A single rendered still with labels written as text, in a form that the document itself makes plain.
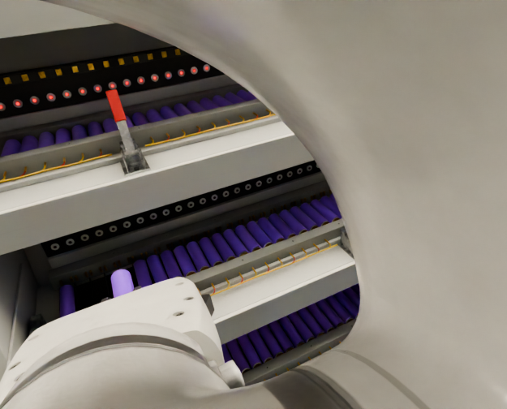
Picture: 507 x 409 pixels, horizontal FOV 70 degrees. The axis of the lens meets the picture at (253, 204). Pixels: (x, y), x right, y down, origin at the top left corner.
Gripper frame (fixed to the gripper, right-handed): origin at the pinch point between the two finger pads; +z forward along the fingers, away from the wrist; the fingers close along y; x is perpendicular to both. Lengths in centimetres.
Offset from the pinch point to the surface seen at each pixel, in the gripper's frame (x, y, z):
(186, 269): 2.2, -7.4, 21.1
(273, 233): 1.7, -21.7, 21.9
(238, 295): 7.2, -12.5, 16.5
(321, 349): 23.1, -24.7, 23.4
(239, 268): 4.0, -14.0, 18.0
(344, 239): 5.3, -30.5, 16.9
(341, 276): 9.7, -27.4, 14.9
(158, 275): 1.9, -3.5, 21.7
